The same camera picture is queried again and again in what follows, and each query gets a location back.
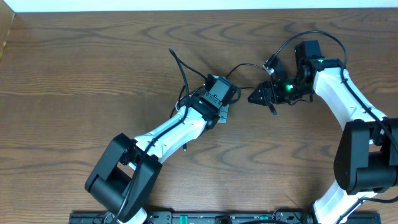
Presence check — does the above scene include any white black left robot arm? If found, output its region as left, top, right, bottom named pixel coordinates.
left=85, top=75, right=240, bottom=223

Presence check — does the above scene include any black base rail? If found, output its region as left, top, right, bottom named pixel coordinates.
left=68, top=211, right=382, bottom=224

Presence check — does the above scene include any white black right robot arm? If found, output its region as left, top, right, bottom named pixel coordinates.
left=248, top=40, right=397, bottom=223

